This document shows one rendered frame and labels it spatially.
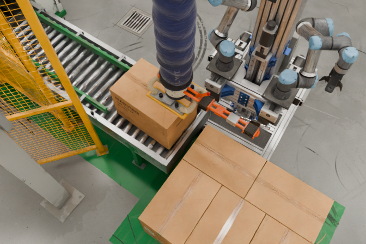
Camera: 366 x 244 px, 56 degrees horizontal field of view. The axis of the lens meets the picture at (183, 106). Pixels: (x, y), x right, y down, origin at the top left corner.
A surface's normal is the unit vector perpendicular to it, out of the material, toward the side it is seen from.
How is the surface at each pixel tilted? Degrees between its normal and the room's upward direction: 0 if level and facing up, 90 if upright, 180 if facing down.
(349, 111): 0
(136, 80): 0
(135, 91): 0
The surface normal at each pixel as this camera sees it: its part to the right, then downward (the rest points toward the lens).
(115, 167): 0.00, -0.50
